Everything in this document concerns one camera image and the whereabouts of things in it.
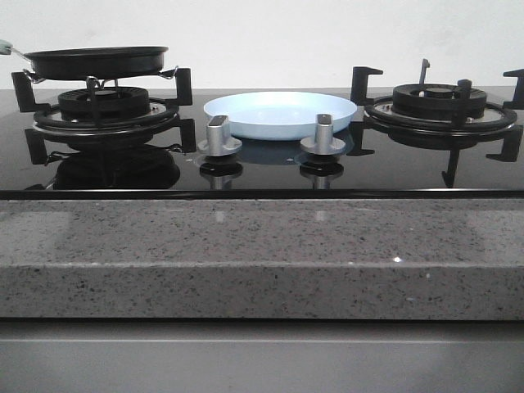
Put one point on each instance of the light blue plate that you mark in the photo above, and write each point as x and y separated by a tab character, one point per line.
280	116

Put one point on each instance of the black frying pan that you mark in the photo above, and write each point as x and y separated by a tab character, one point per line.
100	62

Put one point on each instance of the black glass cooktop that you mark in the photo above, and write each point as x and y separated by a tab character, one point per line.
151	171

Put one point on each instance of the silver left stove knob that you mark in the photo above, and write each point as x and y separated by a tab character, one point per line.
219	141

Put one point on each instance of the silver stove knob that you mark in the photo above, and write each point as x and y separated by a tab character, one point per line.
219	141
323	143

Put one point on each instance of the silver right stove knob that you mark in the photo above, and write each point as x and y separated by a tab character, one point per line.
323	143

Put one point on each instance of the left black gas burner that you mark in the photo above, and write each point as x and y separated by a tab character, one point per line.
113	103

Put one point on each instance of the black gas burner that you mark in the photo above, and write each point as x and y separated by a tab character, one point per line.
437	101
113	103

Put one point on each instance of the right black gas burner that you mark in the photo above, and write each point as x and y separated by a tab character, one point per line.
437	101

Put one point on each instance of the right black pan support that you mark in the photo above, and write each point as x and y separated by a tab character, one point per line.
430	136

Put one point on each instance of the wire trivet on left burner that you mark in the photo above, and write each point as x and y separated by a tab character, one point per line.
35	78

